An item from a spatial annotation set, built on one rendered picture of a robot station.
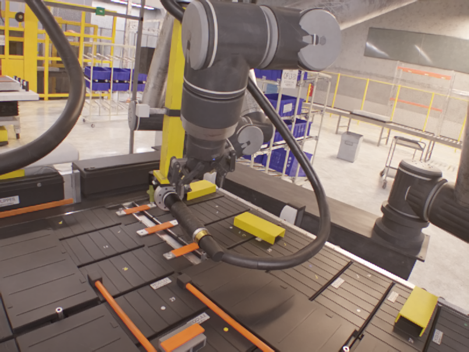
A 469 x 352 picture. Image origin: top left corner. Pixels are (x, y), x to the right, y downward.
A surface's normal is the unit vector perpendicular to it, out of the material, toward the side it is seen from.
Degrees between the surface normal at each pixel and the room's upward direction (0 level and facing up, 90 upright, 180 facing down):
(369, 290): 0
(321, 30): 90
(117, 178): 90
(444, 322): 0
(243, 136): 86
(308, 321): 0
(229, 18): 64
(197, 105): 110
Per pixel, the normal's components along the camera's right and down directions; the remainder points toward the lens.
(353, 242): -0.61, 0.18
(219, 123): 0.35, 0.67
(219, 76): 0.07, 0.68
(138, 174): 0.72, 0.33
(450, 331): 0.15, -0.93
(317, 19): 0.41, 0.26
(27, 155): 0.76, 0.01
